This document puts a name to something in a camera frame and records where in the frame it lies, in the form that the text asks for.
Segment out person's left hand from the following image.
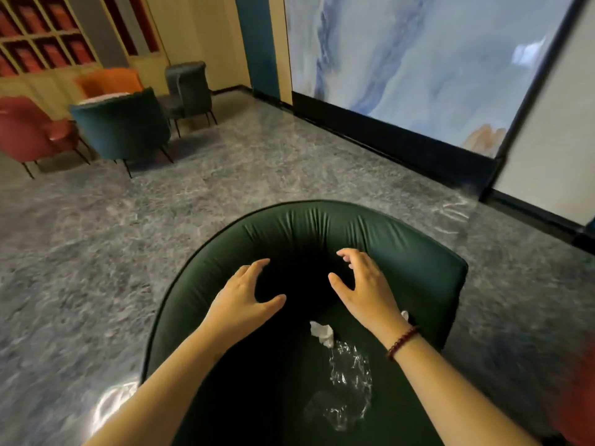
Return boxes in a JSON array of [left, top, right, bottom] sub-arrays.
[[197, 258, 288, 354]]

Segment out person's right hand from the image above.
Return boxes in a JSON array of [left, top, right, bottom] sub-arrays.
[[327, 247, 413, 348]]

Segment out clear plastic wrap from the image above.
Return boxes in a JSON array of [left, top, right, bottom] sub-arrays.
[[303, 339, 374, 432]]

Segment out person's right forearm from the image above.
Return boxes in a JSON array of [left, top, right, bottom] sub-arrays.
[[392, 336, 540, 446]]

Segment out dark green armchair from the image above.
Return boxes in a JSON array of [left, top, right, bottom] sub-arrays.
[[141, 199, 469, 446]]

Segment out dark grey lounge chair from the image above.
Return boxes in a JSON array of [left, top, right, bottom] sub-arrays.
[[157, 60, 218, 139]]

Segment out small round side table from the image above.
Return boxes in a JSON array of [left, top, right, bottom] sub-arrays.
[[77, 92, 132, 105]]

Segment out wooden display shelf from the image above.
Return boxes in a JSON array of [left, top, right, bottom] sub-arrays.
[[0, 0, 103, 121]]

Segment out rows of red boxes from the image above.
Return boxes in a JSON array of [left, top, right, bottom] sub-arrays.
[[0, 0, 96, 79]]

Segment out red bead bracelet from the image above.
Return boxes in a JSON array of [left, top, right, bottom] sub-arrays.
[[386, 325, 422, 361]]

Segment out framed wall painting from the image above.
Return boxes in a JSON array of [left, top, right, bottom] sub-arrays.
[[283, 0, 580, 159]]

